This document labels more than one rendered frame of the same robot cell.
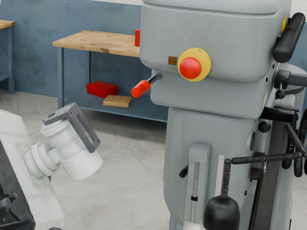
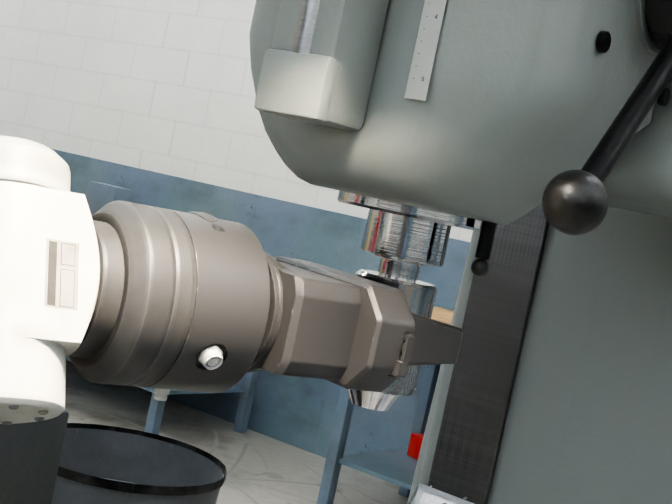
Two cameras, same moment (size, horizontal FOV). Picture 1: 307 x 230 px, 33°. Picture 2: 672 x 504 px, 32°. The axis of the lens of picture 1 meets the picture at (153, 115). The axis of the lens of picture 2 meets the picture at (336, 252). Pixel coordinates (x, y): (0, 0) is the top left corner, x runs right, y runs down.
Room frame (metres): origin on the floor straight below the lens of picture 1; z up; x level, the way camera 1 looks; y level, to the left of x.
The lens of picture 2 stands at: (0.51, -0.30, 1.31)
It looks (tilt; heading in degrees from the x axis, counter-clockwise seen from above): 3 degrees down; 17
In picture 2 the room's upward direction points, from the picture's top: 12 degrees clockwise
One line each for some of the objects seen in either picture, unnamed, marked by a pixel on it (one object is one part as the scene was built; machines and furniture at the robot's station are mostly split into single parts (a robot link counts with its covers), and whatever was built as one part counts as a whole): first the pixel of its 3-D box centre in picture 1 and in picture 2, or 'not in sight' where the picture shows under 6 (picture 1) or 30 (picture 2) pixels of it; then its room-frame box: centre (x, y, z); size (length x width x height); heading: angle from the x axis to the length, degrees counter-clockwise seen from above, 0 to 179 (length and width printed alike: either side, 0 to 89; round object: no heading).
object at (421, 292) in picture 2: not in sight; (395, 286); (1.15, -0.14, 1.26); 0.05 x 0.05 x 0.01
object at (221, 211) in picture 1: (222, 211); not in sight; (0.90, -0.15, 1.47); 0.07 x 0.07 x 0.06
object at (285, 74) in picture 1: (279, 83); not in sight; (1.17, -0.29, 1.66); 0.12 x 0.04 x 0.04; 162
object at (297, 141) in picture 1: (295, 139); not in sight; (1.03, -0.31, 1.58); 0.17 x 0.01 x 0.01; 0
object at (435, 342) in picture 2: not in sight; (419, 341); (1.13, -0.16, 1.24); 0.06 x 0.02 x 0.03; 144
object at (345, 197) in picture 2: not in sight; (411, 209); (1.15, -0.14, 1.31); 0.09 x 0.09 x 0.01
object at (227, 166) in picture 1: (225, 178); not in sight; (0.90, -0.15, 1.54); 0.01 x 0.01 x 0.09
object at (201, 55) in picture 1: (194, 64); not in sight; (0.93, -0.07, 1.76); 0.06 x 0.02 x 0.06; 72
